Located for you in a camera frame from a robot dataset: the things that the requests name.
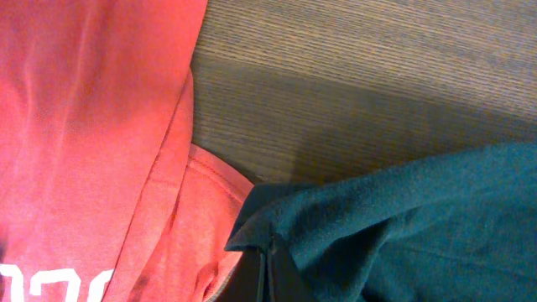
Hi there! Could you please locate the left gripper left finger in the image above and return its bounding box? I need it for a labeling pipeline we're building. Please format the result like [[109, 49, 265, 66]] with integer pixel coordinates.
[[216, 248, 266, 302]]

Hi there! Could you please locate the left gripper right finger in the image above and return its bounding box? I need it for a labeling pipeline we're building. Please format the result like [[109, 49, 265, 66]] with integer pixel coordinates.
[[267, 242, 315, 302]]

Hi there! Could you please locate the black Nike t-shirt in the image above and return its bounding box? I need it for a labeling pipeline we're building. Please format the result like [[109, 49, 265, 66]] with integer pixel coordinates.
[[226, 143, 536, 301]]

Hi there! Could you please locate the red printed t-shirt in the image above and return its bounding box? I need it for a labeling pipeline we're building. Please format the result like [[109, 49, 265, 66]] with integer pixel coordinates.
[[1, 0, 253, 301]]

